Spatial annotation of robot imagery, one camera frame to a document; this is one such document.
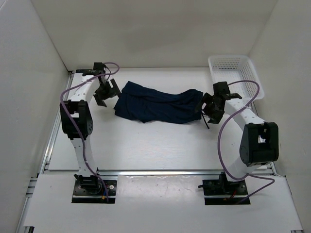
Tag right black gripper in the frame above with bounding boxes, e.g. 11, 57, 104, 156
194, 93, 224, 124

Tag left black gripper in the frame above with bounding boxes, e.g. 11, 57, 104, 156
93, 79, 121, 107

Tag navy blue shorts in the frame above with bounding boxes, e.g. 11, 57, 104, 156
114, 81, 203, 124

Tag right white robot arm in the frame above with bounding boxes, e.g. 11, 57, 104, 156
196, 82, 279, 194

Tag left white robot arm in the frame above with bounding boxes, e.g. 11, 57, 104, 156
60, 62, 121, 198

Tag white plastic mesh basket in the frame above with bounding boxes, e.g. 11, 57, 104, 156
208, 55, 261, 102

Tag white front cover board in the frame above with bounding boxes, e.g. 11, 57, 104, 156
24, 175, 303, 233

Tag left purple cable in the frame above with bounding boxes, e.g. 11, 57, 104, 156
60, 62, 121, 203

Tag purple cable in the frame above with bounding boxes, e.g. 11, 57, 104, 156
218, 81, 276, 203
60, 62, 121, 203

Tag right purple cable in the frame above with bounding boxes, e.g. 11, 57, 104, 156
218, 81, 276, 203

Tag aluminium rail front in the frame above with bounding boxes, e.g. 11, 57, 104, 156
99, 169, 277, 177

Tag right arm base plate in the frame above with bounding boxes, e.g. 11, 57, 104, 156
198, 179, 251, 206

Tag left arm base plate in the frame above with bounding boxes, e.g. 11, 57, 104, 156
71, 176, 117, 204

